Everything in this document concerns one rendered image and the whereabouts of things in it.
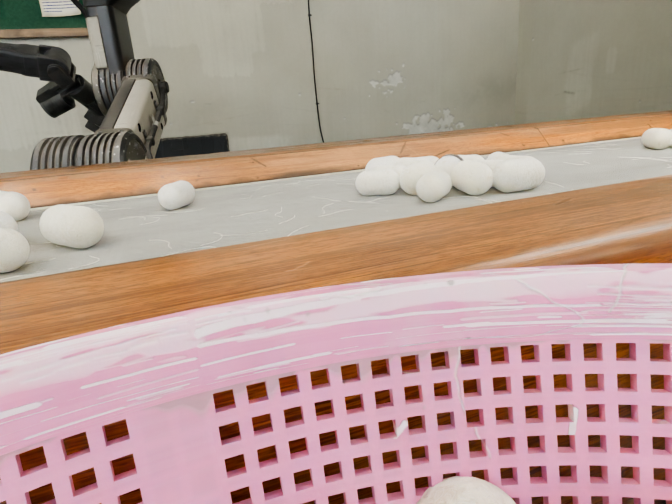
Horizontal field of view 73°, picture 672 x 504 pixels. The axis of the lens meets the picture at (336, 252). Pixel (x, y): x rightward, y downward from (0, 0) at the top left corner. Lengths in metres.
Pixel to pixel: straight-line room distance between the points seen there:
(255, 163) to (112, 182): 0.13
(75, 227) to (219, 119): 2.14
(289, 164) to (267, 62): 1.96
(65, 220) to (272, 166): 0.24
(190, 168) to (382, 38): 2.18
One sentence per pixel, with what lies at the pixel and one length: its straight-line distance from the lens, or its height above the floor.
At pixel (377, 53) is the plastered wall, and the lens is 2.55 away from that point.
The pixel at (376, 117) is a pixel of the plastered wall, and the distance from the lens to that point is 2.53.
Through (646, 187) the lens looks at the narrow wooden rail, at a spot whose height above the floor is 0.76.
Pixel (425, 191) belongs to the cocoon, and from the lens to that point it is 0.28.
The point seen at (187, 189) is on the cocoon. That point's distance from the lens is 0.34.
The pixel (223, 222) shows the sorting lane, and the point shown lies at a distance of 0.27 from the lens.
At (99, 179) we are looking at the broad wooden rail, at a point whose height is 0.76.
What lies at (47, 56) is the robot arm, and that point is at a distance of 1.31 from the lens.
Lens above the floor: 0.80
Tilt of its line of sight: 17 degrees down
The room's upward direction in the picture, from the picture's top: 4 degrees counter-clockwise
